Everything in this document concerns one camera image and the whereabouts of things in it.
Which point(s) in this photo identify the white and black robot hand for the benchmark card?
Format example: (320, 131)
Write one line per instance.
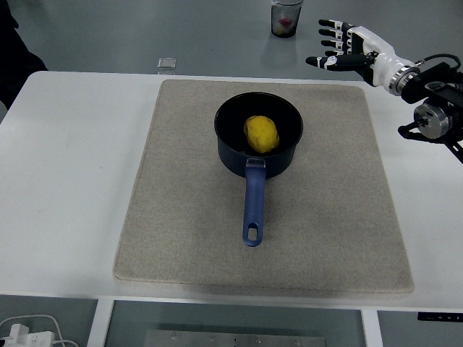
(380, 61)

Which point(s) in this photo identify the yellow potato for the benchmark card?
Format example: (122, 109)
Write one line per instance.
(261, 134)

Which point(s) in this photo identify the grey metal plate with screws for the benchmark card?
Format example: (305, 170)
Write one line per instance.
(235, 339)

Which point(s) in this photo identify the person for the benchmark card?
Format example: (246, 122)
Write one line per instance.
(16, 54)

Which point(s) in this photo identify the small silver floor plate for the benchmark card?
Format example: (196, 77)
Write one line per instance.
(167, 63)

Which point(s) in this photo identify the black waste bin with bag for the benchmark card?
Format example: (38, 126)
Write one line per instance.
(285, 20)

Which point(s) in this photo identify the black table control panel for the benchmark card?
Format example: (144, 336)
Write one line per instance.
(439, 316)

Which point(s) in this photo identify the beige fabric mat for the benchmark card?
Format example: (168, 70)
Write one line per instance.
(202, 224)

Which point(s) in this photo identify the white table leg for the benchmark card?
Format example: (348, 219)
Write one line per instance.
(99, 325)
(372, 329)

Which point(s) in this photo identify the white power strip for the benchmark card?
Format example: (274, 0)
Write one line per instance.
(25, 336)

